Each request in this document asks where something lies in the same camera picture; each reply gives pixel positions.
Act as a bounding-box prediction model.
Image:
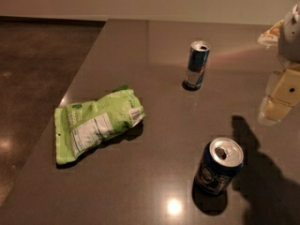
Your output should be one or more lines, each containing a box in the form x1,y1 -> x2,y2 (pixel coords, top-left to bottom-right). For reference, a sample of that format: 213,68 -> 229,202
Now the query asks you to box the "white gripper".
258,3 -> 300,125

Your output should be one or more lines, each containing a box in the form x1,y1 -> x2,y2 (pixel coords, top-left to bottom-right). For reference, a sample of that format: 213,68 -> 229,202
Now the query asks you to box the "silver blue energy drink can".
185,40 -> 211,90

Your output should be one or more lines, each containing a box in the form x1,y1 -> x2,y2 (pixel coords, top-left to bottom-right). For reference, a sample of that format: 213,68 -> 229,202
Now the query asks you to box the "green rice chip bag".
54,85 -> 145,165

